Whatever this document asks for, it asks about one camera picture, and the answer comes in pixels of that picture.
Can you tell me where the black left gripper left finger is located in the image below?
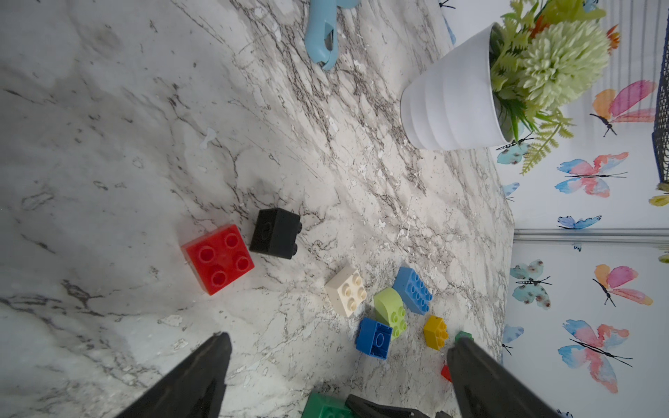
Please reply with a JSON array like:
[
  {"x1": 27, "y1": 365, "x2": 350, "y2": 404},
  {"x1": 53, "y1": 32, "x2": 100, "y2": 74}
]
[{"x1": 118, "y1": 333, "x2": 232, "y2": 417}]

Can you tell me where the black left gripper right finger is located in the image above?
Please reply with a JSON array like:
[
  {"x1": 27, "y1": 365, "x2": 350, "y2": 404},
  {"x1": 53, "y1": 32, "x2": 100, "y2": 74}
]
[{"x1": 447, "y1": 338, "x2": 559, "y2": 418}]

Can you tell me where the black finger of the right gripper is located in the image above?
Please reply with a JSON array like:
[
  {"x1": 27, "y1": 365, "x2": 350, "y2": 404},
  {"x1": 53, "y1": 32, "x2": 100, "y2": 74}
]
[{"x1": 345, "y1": 395, "x2": 429, "y2": 418}]

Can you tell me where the green lego base brick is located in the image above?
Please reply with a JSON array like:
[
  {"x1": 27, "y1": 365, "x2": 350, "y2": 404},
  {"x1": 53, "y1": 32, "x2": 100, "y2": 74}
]
[{"x1": 301, "y1": 392, "x2": 355, "y2": 418}]

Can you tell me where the cream lego brick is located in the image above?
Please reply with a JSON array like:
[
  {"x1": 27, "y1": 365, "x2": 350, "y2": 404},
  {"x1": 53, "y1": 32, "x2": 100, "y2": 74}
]
[{"x1": 325, "y1": 266, "x2": 368, "y2": 318}]

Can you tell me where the red lego brick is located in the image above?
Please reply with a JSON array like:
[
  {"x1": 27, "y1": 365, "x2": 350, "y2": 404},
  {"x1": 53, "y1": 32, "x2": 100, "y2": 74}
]
[{"x1": 180, "y1": 224, "x2": 254, "y2": 295}]

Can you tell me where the small red lego piece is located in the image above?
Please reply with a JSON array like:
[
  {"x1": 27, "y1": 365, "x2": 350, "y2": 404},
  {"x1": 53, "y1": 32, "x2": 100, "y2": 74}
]
[{"x1": 441, "y1": 365, "x2": 452, "y2": 382}]

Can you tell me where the small green lego brick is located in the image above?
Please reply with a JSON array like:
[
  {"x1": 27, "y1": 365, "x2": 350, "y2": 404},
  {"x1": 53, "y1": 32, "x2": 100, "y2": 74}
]
[{"x1": 455, "y1": 331, "x2": 474, "y2": 342}]

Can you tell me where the dark blue lego brick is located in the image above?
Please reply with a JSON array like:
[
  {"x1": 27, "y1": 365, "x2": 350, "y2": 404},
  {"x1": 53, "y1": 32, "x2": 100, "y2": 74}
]
[{"x1": 355, "y1": 318, "x2": 393, "y2": 361}]

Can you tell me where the yellow lego brick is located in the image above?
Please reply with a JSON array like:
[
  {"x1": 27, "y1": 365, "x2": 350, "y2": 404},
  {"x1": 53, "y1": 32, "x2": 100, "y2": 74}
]
[{"x1": 423, "y1": 315, "x2": 449, "y2": 351}]

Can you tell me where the lime green lego brick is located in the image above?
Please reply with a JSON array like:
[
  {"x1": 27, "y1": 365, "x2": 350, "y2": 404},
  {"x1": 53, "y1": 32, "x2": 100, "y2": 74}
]
[{"x1": 374, "y1": 287, "x2": 408, "y2": 341}]

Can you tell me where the light blue lego brick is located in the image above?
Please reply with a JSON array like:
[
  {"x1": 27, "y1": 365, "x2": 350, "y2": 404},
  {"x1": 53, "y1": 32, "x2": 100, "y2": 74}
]
[{"x1": 393, "y1": 266, "x2": 433, "y2": 315}]

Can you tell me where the black lego brick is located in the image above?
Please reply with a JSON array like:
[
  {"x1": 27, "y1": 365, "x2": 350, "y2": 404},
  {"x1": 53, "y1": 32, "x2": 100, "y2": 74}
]
[{"x1": 249, "y1": 208, "x2": 302, "y2": 260}]

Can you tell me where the white plant pot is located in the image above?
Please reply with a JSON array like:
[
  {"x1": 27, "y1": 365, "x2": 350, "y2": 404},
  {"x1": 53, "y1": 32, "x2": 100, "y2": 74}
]
[{"x1": 400, "y1": 23, "x2": 509, "y2": 152}]

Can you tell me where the artificial green plant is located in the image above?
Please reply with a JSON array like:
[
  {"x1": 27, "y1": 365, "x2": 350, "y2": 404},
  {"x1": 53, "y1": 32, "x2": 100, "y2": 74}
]
[{"x1": 489, "y1": 1, "x2": 613, "y2": 173}]

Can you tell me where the black wire wall basket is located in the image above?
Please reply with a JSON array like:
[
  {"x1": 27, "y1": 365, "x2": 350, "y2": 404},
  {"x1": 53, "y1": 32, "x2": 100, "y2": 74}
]
[{"x1": 652, "y1": 33, "x2": 668, "y2": 185}]

